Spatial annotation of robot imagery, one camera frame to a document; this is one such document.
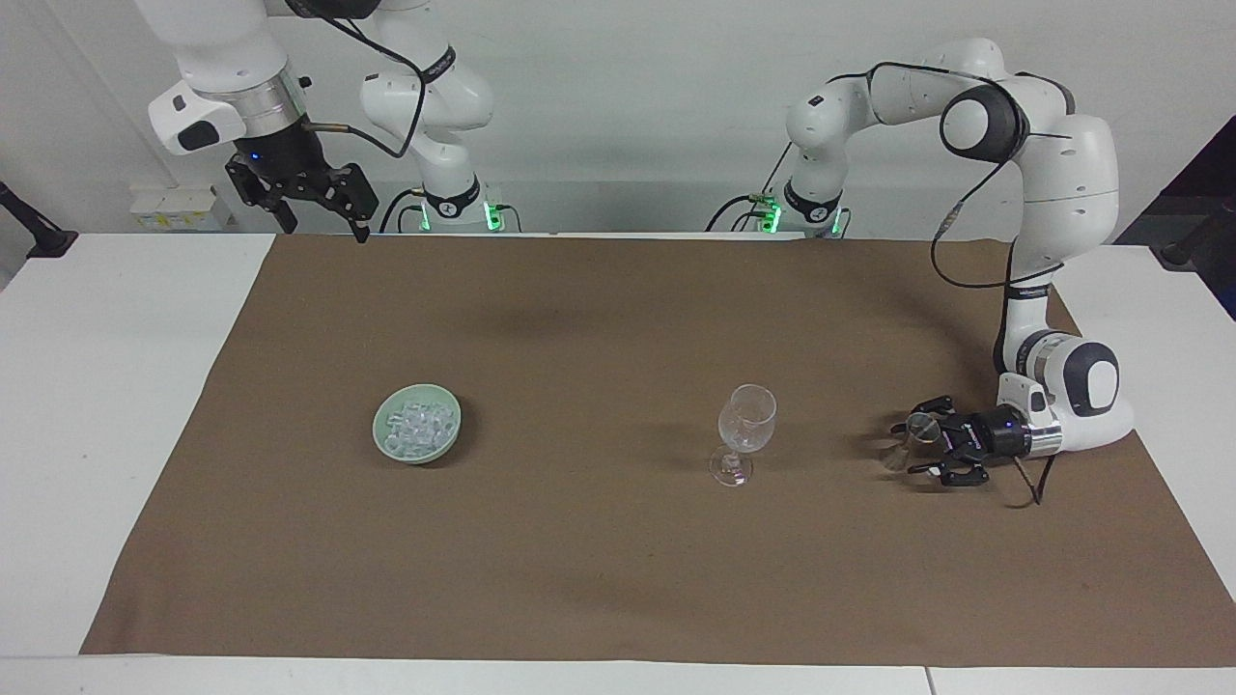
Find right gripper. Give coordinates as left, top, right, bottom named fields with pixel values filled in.
left=225, top=124, right=379, bottom=244

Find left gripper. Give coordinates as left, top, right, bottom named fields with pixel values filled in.
left=890, top=396, right=1032, bottom=487

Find small clear glass cup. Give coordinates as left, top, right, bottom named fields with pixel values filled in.
left=884, top=413, right=943, bottom=474

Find clear wine glass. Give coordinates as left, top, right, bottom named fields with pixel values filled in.
left=709, top=384, right=777, bottom=487

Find ice cubes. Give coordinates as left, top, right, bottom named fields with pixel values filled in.
left=384, top=399, right=457, bottom=455

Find green ceramic bowl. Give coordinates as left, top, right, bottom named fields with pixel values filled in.
left=373, top=383, right=463, bottom=465

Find black stand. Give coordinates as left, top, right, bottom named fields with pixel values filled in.
left=1159, top=198, right=1236, bottom=271
left=0, top=181, right=79, bottom=260

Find black cable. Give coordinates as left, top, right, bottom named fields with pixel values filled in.
left=379, top=188, right=427, bottom=235
left=301, top=8, right=431, bottom=160
left=830, top=60, right=1078, bottom=291
left=705, top=143, right=795, bottom=234
left=1009, top=452, right=1056, bottom=509

